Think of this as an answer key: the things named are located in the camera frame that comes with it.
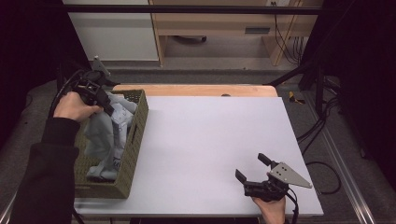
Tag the light grey-blue garment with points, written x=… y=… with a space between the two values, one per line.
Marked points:
x=107 y=137

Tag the black metal stand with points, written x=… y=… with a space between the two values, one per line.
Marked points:
x=306 y=73

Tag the black horizontal metal bar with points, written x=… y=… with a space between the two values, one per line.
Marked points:
x=186 y=9

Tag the olive green woven basket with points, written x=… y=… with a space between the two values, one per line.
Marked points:
x=132 y=146

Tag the yellow and black tool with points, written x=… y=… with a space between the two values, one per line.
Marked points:
x=294 y=98

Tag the person's right hand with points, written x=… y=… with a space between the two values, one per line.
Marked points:
x=271 y=211

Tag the person's left hand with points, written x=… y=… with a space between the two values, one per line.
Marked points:
x=74 y=107

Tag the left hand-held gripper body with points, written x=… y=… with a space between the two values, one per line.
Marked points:
x=90 y=81

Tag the light wooden desk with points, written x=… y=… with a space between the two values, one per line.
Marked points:
x=214 y=21

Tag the aluminium floor rail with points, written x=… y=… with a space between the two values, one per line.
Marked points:
x=339 y=158

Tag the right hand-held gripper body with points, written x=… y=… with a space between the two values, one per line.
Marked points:
x=274 y=183

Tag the white cabinet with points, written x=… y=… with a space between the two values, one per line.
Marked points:
x=115 y=34

